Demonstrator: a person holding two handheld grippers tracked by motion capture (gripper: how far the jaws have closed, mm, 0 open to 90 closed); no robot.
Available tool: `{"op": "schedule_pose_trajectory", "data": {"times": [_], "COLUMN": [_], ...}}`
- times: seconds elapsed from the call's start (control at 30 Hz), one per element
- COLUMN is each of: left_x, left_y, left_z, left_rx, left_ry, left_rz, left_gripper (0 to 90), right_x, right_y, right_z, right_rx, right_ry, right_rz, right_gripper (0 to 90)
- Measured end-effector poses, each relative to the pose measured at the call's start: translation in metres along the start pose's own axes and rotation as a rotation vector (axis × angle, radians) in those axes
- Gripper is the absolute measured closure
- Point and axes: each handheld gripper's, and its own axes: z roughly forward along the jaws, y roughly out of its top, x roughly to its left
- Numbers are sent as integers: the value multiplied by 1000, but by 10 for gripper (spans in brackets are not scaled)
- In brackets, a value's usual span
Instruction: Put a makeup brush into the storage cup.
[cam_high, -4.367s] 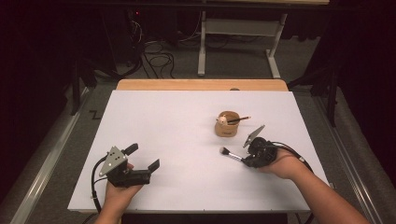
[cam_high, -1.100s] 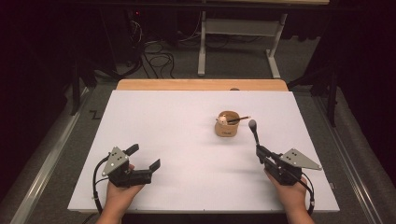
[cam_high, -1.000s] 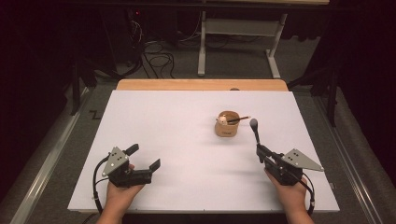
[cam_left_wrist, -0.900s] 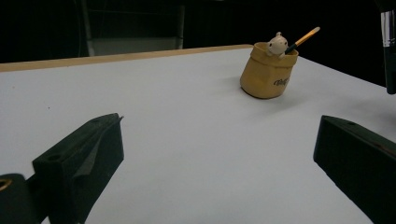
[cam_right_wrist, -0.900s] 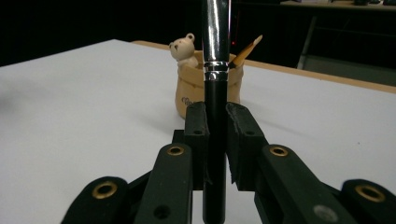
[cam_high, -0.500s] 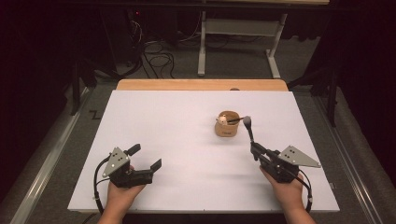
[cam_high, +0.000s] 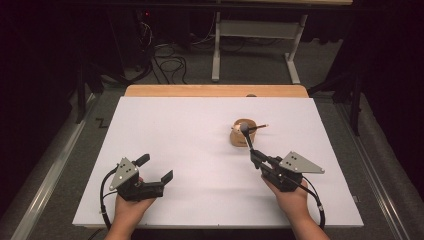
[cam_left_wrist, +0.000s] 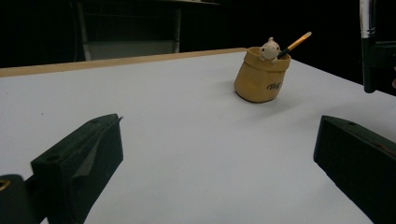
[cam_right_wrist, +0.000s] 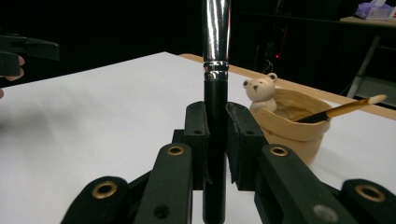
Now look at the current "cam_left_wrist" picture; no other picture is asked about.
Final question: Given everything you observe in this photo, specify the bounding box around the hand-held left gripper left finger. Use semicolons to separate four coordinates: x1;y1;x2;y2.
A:
30;113;124;224

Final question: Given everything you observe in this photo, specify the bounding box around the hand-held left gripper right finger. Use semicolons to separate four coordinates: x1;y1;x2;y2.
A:
313;115;396;224

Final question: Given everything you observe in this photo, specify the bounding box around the tan bag-shaped pot with bear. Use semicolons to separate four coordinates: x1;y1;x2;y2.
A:
233;36;292;104

